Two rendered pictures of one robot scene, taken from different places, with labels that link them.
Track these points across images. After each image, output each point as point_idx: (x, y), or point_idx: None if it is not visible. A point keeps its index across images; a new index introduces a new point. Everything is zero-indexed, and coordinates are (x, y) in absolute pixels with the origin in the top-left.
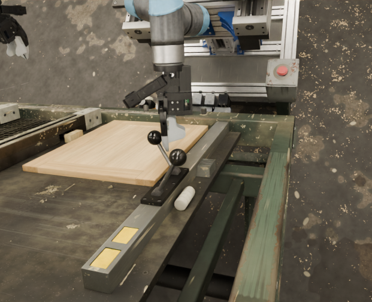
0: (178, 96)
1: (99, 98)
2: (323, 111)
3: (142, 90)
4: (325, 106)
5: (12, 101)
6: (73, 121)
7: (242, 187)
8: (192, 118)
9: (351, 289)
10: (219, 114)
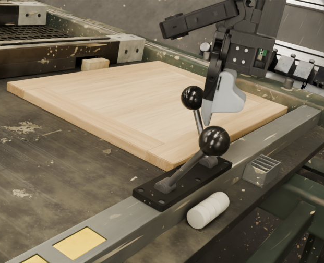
0: (251, 40)
1: (157, 31)
2: None
3: (194, 15)
4: None
5: (55, 7)
6: (102, 45)
7: (310, 219)
8: (268, 89)
9: None
10: (310, 96)
